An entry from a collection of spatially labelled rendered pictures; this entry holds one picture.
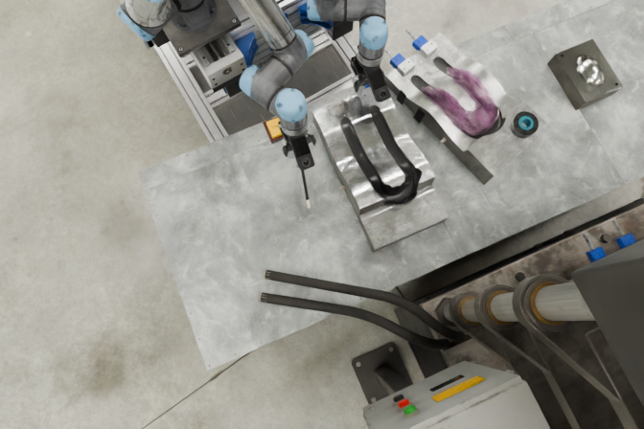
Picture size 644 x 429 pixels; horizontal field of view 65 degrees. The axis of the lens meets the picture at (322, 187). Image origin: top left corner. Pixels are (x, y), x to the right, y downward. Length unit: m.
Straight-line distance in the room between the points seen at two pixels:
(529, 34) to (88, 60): 2.20
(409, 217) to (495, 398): 0.76
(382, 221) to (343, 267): 0.20
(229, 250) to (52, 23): 1.98
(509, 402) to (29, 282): 2.31
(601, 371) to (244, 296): 1.05
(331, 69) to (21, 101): 1.65
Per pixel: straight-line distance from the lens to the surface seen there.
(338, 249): 1.68
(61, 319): 2.75
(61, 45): 3.20
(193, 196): 1.77
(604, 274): 0.66
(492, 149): 1.72
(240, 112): 2.49
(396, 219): 1.65
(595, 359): 1.03
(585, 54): 2.04
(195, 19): 1.69
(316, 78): 2.53
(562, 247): 1.86
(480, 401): 1.04
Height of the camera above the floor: 2.46
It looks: 75 degrees down
